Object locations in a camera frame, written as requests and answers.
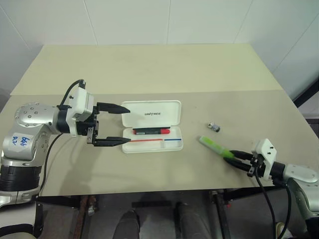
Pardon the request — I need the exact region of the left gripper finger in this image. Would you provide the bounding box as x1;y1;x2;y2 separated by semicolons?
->
97;102;131;116
93;136;132;147

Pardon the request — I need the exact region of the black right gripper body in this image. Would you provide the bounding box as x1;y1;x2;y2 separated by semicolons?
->
247;153;265;178

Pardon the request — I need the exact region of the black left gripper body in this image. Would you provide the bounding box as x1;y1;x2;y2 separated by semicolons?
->
76;103;100;146

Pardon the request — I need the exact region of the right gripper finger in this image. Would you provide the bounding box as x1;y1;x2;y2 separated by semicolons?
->
225;157;252;173
229;149;255;161

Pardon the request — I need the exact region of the green highlighter marker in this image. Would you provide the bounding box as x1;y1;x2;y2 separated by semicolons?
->
198;135;235;159

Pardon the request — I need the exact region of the red and blue pencil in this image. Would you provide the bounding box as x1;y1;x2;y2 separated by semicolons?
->
124;137;182;143

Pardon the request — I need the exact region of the black marker with red cap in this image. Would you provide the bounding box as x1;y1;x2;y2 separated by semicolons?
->
132;127;171;135

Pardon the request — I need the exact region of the white plastic pencil case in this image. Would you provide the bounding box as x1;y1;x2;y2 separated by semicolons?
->
121;100;184;154

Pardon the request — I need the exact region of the small grey black cap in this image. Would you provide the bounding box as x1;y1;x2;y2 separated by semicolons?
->
206;121;222;133

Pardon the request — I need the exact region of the white handwritten label sticker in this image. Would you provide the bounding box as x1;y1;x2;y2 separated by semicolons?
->
6;133;35;153

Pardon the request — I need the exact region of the dark rounded shape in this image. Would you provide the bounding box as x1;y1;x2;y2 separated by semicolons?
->
115;210;141;239
173;202;209;239

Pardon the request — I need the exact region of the rusty metal table leg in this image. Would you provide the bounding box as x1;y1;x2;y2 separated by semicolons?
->
73;195;98;239

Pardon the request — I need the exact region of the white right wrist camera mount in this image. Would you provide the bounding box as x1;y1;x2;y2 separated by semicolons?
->
251;138;278;181

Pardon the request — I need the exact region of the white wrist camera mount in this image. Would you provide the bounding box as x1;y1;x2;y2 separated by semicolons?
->
251;138;278;181
66;86;96;138

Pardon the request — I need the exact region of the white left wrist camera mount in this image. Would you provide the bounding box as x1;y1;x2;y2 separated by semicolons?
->
66;86;96;138

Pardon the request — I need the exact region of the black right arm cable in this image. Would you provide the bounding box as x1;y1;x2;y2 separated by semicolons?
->
255;171;294;239

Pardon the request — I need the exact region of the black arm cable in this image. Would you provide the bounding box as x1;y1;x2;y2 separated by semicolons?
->
37;79;87;200
255;171;294;239

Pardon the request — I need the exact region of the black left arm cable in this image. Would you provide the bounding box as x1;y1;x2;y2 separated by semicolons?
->
37;79;87;200

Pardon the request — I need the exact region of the black metal table frame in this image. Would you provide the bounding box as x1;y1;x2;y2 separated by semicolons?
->
208;188;285;239

